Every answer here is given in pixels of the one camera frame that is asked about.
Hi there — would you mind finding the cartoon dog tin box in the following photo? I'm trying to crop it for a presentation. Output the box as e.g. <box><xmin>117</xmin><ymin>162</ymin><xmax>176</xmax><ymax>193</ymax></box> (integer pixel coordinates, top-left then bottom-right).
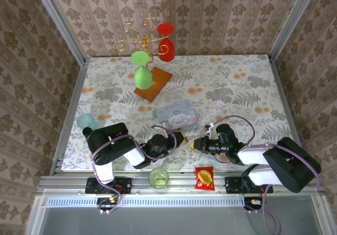
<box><xmin>155</xmin><ymin>99</ymin><xmax>200</xmax><ymax>133</ymax></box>

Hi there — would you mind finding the clear green plastic cup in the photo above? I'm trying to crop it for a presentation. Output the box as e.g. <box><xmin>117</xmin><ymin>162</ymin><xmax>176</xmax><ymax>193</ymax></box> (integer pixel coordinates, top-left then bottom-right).
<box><xmin>148</xmin><ymin>167</ymin><xmax>170</xmax><ymax>190</ymax></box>

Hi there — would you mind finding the red snack packet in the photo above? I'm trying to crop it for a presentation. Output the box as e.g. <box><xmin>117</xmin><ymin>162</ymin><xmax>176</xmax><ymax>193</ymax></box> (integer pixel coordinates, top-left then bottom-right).
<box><xmin>194</xmin><ymin>166</ymin><xmax>216</xmax><ymax>191</ymax></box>

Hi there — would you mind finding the floral tablecloth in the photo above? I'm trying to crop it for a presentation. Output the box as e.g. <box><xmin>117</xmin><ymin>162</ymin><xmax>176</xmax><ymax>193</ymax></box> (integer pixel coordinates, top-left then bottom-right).
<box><xmin>62</xmin><ymin>54</ymin><xmax>303</xmax><ymax>171</ymax></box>

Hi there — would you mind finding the green wine glass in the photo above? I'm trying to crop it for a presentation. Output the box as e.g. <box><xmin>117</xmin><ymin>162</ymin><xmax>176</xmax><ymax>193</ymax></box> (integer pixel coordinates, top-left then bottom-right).
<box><xmin>131</xmin><ymin>51</ymin><xmax>153</xmax><ymax>90</ymax></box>

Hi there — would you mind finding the pale teal plastic cup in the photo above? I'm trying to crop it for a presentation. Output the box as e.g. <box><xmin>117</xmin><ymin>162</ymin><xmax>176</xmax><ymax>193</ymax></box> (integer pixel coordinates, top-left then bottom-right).
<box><xmin>76</xmin><ymin>113</ymin><xmax>98</xmax><ymax>131</ymax></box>

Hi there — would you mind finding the red wine glass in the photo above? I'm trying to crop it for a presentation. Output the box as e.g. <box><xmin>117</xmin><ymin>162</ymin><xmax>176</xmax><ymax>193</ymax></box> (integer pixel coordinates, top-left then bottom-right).
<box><xmin>156</xmin><ymin>23</ymin><xmax>175</xmax><ymax>62</ymax></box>

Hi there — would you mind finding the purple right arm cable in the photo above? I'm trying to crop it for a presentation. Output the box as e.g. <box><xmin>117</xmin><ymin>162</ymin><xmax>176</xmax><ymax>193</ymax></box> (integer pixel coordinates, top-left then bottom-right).
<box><xmin>210</xmin><ymin>115</ymin><xmax>322</xmax><ymax>187</ymax></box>

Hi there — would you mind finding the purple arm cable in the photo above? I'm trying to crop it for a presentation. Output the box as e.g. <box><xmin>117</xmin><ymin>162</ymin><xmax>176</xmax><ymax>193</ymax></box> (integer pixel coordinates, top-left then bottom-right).
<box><xmin>210</xmin><ymin>115</ymin><xmax>322</xmax><ymax>187</ymax></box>
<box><xmin>91</xmin><ymin>125</ymin><xmax>177</xmax><ymax>184</ymax></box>

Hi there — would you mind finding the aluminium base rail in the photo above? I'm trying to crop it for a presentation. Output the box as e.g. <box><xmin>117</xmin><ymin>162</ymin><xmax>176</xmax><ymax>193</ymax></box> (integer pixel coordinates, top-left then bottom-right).
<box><xmin>36</xmin><ymin>169</ymin><xmax>326</xmax><ymax>195</ymax></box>

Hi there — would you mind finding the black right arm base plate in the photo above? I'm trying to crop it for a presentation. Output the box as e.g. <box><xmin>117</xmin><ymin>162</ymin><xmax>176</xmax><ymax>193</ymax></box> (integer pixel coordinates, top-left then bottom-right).
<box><xmin>225</xmin><ymin>175</ymin><xmax>274</xmax><ymax>194</ymax></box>

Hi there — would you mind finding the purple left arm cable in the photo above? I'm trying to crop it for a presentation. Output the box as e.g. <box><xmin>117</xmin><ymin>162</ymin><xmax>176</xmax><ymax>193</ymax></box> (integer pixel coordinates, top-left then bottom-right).
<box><xmin>91</xmin><ymin>125</ymin><xmax>177</xmax><ymax>184</ymax></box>

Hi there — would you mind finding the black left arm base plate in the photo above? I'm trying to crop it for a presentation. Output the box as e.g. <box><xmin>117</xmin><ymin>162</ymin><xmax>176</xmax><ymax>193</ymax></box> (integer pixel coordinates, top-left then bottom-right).
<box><xmin>85</xmin><ymin>177</ymin><xmax>132</xmax><ymax>195</ymax></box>

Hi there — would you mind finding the white slotted cable duct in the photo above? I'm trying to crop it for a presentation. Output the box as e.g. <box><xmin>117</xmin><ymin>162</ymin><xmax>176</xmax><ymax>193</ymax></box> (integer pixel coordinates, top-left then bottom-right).
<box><xmin>46</xmin><ymin>196</ymin><xmax>245</xmax><ymax>208</ymax></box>

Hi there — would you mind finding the gold wire glass rack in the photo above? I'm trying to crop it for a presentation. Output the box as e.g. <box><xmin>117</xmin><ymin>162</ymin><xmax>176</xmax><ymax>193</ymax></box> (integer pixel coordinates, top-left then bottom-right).
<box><xmin>116</xmin><ymin>18</ymin><xmax>173</xmax><ymax>103</ymax></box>

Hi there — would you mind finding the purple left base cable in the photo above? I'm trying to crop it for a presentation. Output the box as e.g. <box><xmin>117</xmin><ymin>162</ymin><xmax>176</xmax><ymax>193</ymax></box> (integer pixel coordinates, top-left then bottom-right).
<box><xmin>96</xmin><ymin>178</ymin><xmax>122</xmax><ymax>215</ymax></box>

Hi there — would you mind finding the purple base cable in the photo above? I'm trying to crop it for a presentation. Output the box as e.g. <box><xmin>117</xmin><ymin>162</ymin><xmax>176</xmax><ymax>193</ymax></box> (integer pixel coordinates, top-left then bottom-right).
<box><xmin>259</xmin><ymin>184</ymin><xmax>282</xmax><ymax>235</ymax></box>
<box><xmin>96</xmin><ymin>178</ymin><xmax>122</xmax><ymax>215</ymax></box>

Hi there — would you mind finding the aluminium side rail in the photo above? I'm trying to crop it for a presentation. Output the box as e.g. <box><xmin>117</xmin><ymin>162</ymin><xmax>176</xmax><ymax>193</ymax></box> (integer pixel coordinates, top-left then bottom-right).
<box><xmin>49</xmin><ymin>61</ymin><xmax>90</xmax><ymax>177</ymax></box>
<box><xmin>267</xmin><ymin>55</ymin><xmax>312</xmax><ymax>174</ymax></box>

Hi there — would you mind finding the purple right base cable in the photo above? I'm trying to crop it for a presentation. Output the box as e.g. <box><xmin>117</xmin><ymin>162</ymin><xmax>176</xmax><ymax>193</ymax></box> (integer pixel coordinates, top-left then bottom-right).
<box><xmin>259</xmin><ymin>184</ymin><xmax>282</xmax><ymax>235</ymax></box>

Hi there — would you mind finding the aluminium frame post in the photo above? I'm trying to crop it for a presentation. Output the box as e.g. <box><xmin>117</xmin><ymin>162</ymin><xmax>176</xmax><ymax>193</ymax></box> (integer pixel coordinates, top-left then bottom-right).
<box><xmin>30</xmin><ymin>0</ymin><xmax>90</xmax><ymax>66</ymax></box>
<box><xmin>267</xmin><ymin>0</ymin><xmax>321</xmax><ymax>62</ymax></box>

